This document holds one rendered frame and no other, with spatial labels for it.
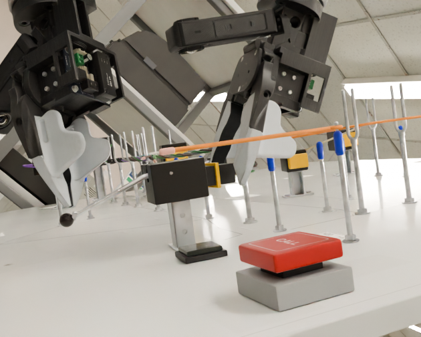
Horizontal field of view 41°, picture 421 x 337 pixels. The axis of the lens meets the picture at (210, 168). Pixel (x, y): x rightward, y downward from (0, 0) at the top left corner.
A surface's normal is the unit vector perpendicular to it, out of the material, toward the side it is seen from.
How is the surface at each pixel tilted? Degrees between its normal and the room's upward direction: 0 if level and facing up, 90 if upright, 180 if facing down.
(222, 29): 96
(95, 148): 110
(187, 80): 90
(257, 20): 96
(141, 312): 49
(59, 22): 115
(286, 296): 90
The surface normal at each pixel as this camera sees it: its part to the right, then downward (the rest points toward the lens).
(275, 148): 0.36, -0.27
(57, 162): -0.49, -0.08
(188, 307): -0.14, -0.99
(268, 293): -0.91, 0.14
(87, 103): 0.23, 0.93
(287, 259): 0.39, 0.00
